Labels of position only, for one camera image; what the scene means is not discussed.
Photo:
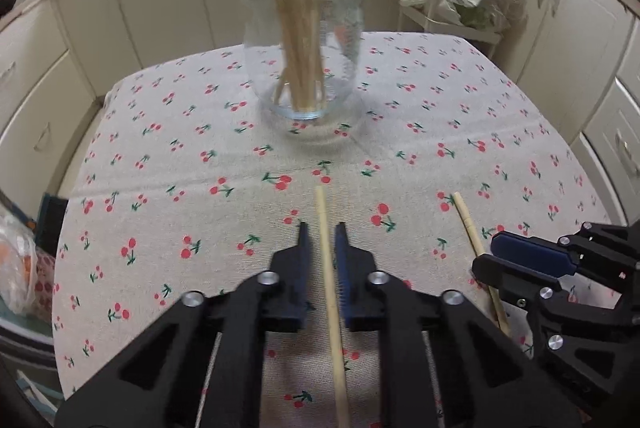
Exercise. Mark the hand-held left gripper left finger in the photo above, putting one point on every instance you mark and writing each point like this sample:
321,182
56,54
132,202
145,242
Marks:
300,253

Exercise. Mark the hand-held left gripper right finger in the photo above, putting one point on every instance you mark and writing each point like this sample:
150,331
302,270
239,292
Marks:
342,258

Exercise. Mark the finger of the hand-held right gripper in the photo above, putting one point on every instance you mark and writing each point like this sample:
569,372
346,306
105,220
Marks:
530,250
510,278

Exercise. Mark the pale bamboo chopstick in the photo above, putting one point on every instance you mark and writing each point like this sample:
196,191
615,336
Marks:
467,223
325,258

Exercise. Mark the clear glass jar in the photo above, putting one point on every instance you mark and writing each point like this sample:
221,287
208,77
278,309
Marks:
260,57

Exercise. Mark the bunch of wooden chopsticks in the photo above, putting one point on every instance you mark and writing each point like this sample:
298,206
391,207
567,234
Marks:
297,47

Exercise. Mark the cherry print tablecloth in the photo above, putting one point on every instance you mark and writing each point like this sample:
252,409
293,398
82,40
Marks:
200,167

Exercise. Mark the cream corner cabinets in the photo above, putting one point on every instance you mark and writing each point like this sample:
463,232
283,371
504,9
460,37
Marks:
585,57

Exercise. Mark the bag of green vegetables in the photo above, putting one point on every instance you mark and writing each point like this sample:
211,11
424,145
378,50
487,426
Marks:
480,15

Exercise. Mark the dark blue crate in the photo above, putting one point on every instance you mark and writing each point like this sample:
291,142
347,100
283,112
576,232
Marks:
50,223

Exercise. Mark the orange plastic bag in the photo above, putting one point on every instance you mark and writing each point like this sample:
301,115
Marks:
15,258

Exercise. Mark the cream drawer cabinet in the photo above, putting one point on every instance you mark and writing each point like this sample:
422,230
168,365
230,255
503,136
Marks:
35,97

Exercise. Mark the black pot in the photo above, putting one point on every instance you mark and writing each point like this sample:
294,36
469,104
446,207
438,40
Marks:
7,0

